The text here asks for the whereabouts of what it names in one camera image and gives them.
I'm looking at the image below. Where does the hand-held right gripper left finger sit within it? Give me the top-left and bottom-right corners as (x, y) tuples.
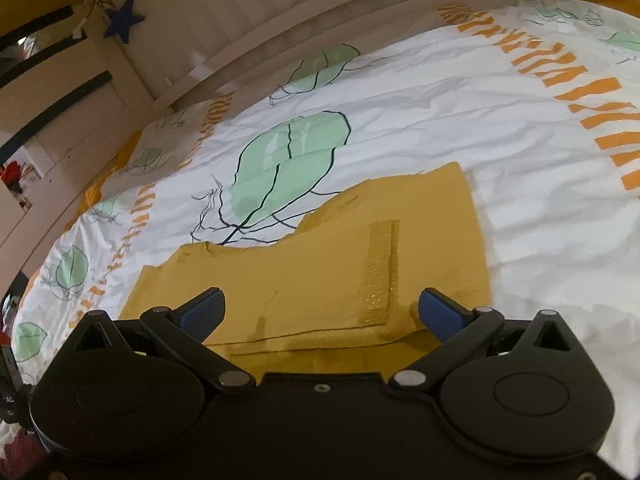
(70, 287), (253, 392)

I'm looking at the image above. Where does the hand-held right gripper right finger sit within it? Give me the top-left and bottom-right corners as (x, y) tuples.
(390, 287), (572, 392)

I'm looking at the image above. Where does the yellow small garment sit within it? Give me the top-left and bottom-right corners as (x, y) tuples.
(120, 161), (493, 378)

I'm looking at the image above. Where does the white leaf-print duvet cover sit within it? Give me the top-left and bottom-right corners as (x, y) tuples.
(0, 0), (640, 480)

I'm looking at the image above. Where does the blue star decoration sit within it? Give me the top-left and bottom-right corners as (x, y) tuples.
(102, 0), (147, 41)

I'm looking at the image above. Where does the beige wardrobe with black handles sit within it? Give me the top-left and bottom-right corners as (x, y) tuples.
(0, 2), (151, 241)

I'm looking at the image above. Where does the beige wooden bed frame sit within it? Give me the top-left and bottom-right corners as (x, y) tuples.
(0, 0), (556, 281)

